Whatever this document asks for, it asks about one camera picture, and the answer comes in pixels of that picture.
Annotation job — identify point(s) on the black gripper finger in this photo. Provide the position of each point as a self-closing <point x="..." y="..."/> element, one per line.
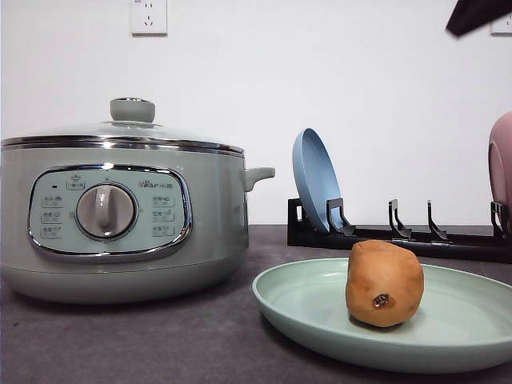
<point x="470" y="15"/>

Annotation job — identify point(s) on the brown potato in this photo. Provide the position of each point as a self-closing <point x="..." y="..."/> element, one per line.
<point x="385" y="283"/>

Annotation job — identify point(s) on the green plate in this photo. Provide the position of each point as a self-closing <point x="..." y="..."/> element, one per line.
<point x="463" y="318"/>

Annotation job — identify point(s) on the glass steamer lid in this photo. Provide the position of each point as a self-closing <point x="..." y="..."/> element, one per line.
<point x="132" y="125"/>

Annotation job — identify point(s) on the pink plate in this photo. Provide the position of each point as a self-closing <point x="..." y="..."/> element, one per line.
<point x="500" y="161"/>

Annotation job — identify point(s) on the blue plate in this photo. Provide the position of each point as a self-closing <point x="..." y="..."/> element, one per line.
<point x="316" y="176"/>

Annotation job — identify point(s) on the black plate rack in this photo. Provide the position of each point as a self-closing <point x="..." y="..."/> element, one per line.
<point x="496" y="247"/>

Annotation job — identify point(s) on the green electric steamer pot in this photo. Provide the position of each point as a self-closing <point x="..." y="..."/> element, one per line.
<point x="123" y="219"/>

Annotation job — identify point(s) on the white wall socket right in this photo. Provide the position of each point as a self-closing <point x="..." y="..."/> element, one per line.
<point x="500" y="28"/>

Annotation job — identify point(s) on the white wall socket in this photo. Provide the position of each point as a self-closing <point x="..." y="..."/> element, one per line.
<point x="149" y="18"/>
<point x="500" y="28"/>

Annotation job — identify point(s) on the white wall socket left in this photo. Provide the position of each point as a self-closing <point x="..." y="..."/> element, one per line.
<point x="149" y="18"/>

